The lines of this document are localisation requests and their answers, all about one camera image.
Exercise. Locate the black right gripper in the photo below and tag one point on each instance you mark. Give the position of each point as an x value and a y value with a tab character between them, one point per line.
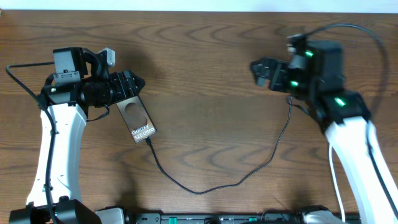
278	68

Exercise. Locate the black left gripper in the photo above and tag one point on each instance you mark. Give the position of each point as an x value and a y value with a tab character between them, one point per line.
128	83

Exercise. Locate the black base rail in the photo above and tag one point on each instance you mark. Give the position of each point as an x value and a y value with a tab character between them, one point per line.
226	218

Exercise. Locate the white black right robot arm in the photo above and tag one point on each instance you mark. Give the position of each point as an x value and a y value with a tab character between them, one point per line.
314	75

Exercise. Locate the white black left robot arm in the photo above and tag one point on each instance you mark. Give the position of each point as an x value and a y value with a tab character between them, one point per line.
55	195

